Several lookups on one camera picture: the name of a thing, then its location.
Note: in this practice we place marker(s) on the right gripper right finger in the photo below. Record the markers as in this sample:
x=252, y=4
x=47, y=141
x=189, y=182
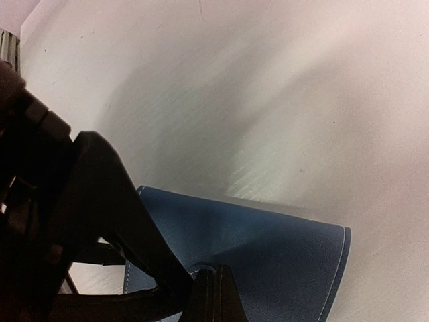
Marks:
x=227, y=303

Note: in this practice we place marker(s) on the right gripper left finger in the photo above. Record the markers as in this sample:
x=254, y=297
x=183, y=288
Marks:
x=200, y=304

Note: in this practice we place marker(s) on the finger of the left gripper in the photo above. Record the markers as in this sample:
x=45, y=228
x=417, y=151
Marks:
x=99, y=200
x=145, y=305

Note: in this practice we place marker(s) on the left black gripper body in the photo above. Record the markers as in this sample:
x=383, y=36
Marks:
x=36, y=156

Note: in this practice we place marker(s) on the blue card holder wallet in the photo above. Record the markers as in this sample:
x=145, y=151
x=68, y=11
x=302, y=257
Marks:
x=286, y=268

